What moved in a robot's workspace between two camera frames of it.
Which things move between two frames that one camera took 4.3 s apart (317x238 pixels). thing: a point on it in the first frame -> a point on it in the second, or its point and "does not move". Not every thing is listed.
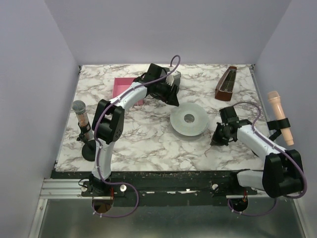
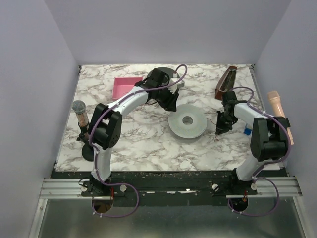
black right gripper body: x=217 y=136 -> x=223 y=121
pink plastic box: x=120 y=84 does not move
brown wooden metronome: x=224 y=89 does not move
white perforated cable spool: x=189 y=119 does not move
